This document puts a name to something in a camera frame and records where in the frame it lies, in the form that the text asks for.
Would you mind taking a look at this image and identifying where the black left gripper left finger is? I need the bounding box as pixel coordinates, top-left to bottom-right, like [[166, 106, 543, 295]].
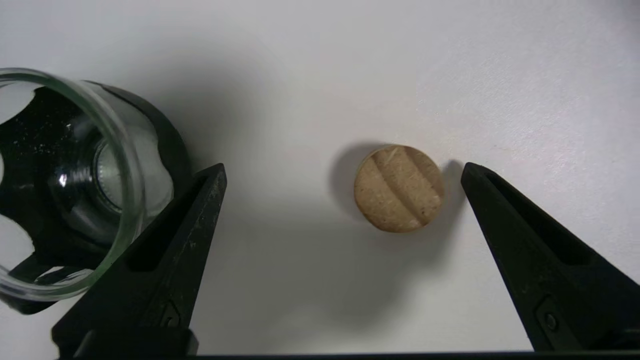
[[51, 163, 228, 358]]

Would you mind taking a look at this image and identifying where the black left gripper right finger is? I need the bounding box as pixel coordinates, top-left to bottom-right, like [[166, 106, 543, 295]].
[[460, 162, 640, 352]]

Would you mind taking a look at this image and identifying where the round wooden cork disc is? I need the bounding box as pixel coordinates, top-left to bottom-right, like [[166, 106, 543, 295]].
[[354, 145, 445, 233]]

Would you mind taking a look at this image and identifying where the glass cup black holder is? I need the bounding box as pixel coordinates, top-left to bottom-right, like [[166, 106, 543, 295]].
[[0, 68, 192, 316]]

